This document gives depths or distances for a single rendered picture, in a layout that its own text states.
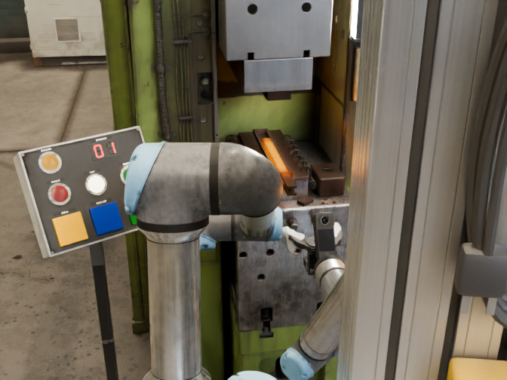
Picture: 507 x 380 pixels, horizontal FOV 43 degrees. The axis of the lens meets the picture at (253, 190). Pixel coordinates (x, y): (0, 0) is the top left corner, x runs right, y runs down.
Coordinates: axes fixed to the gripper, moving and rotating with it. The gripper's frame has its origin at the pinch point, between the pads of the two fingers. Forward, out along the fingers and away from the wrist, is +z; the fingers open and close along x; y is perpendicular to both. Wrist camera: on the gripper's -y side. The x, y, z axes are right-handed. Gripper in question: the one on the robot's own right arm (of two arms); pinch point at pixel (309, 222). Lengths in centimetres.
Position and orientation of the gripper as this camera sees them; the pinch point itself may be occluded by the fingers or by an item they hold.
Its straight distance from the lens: 171.0
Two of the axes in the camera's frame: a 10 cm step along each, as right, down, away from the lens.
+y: 0.0, 9.0, 4.4
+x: 9.9, -0.7, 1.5
